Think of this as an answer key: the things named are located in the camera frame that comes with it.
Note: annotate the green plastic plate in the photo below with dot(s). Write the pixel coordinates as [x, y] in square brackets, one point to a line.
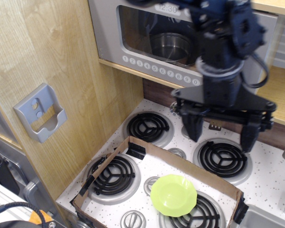
[173, 195]

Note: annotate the grey oven door handle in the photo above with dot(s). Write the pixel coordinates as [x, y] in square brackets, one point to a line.
[31, 193]

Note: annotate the grey toy microwave door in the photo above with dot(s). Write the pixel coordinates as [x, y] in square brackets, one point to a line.
[120, 42]

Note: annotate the black burner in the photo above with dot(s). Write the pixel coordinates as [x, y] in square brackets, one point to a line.
[203, 215]
[116, 178]
[222, 159]
[147, 126]

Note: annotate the hanging round strainer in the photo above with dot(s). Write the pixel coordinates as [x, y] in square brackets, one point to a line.
[173, 108]

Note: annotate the front right black burner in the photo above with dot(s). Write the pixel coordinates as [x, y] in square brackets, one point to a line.
[203, 215]

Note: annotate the orange tape piece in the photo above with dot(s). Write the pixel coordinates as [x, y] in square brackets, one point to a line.
[35, 218]

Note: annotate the grey middle stove knob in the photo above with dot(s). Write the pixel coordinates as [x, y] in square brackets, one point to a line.
[178, 152]

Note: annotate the cardboard tray wall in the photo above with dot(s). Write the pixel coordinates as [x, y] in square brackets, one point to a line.
[140, 185]

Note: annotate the grey stove knob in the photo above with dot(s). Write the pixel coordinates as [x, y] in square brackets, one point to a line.
[133, 219]
[178, 152]
[185, 133]
[149, 183]

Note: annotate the steel pot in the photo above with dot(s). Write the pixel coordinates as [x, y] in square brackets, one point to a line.
[173, 48]

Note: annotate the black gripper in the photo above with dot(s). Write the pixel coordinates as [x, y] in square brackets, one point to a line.
[223, 96]

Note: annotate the back left black burner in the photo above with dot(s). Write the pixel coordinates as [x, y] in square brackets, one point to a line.
[147, 126]

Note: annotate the front left black burner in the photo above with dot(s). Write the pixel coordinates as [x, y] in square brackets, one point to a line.
[116, 178]

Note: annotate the grey back stove knob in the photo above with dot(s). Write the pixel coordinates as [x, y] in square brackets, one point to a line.
[185, 133]

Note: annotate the grey wall holder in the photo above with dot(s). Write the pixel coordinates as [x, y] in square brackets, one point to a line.
[34, 106]

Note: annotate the hanging small spatula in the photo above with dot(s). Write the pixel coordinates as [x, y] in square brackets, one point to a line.
[215, 125]

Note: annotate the grey centre stove knob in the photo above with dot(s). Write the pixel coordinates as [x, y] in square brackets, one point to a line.
[149, 183]

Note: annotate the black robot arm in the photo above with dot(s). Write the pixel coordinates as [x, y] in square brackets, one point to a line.
[222, 35]

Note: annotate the back right black burner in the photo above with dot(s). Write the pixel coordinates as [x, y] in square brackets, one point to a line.
[222, 159]

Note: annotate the grey sink basin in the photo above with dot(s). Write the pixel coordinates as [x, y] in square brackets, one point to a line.
[255, 217]

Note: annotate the grey front stove knob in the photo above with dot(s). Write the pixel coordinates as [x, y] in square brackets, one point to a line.
[133, 219]

